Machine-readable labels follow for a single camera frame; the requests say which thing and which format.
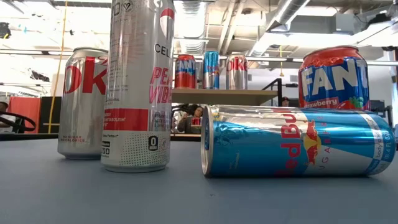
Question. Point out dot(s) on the corrugated silver ventilation duct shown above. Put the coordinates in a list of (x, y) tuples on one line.
[(190, 18)]

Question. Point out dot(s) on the red Fanta strawberry can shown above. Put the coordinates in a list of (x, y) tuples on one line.
[(334, 81), (185, 73)]

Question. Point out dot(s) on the black monitor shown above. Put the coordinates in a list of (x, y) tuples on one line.
[(377, 107)]

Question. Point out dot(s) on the wooden shelf with black frame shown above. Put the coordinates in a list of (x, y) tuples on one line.
[(224, 97)]

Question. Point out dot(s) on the white Celsius Peach Vibe can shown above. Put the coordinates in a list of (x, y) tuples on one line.
[(136, 93)]

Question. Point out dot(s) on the orange partition panel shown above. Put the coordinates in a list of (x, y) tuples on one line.
[(25, 107)]

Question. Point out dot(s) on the smooth silver ventilation duct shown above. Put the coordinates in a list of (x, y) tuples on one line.
[(287, 11)]

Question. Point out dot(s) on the black metal table frame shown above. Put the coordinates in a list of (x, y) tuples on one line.
[(31, 137)]

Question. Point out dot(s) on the blue silver Red Bull can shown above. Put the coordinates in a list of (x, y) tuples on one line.
[(295, 143), (211, 70)]

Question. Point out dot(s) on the person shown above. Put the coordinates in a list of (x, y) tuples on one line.
[(194, 112), (3, 104), (285, 101)]

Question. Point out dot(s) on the black ceiling fixture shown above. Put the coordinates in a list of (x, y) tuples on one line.
[(4, 31)]

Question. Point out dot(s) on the silver Diet Coke can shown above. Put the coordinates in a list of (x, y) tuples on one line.
[(82, 105), (237, 71)]

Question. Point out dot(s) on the black partition panel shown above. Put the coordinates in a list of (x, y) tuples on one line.
[(43, 112)]

